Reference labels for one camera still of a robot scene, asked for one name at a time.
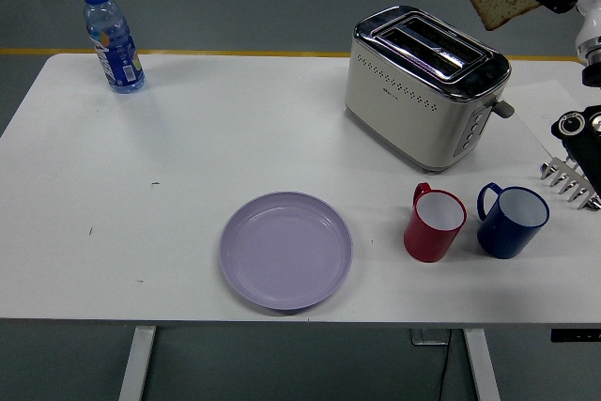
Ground grey toaster lever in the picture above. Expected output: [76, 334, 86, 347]
[487, 98, 516, 119]

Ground lilac plastic plate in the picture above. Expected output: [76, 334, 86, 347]
[218, 191, 354, 312]

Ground white paper sheet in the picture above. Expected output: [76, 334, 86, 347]
[504, 79, 586, 158]

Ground cream and chrome toaster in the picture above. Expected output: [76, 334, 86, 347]
[344, 5, 516, 175]

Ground silver metal toast rack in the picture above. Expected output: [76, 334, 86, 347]
[538, 155, 601, 210]

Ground blue mug white inside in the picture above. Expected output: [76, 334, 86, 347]
[476, 181, 550, 260]

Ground red mug white inside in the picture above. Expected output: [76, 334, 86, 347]
[403, 182, 468, 263]

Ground black table control panel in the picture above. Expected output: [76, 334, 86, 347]
[550, 328, 601, 342]

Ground white table leg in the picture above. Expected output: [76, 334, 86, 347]
[462, 328, 501, 401]
[117, 327, 157, 401]

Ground clear water bottle blue cap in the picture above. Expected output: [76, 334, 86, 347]
[82, 0, 146, 95]

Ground clear plastic bracket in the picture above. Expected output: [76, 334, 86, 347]
[409, 328, 452, 347]

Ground black hanging cable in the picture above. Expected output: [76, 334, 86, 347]
[439, 329, 455, 401]

